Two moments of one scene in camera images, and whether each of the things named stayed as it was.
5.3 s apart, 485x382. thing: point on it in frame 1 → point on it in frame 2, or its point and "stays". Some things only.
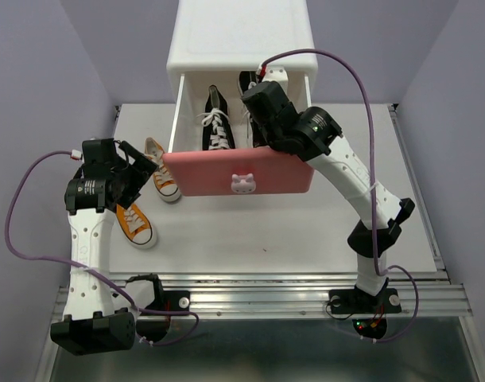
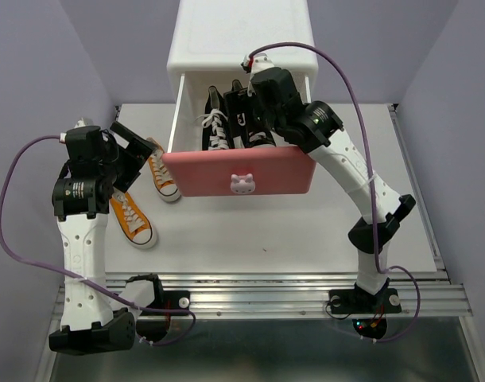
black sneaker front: (217, 131) stays
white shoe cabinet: (211, 41) stays
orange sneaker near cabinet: (164, 181) stays
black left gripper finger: (140, 169) → (140, 150)
